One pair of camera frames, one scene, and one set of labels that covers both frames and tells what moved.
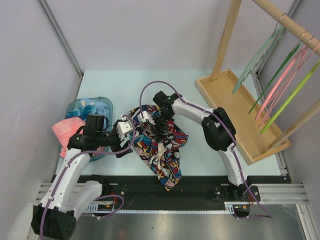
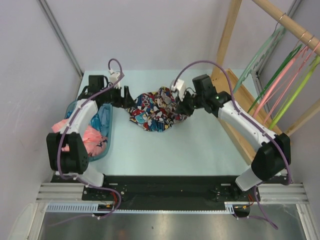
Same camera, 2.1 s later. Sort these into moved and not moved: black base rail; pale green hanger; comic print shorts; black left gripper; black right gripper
Moved: black left gripper; comic print shorts; black right gripper
Not moved: pale green hanger; black base rail
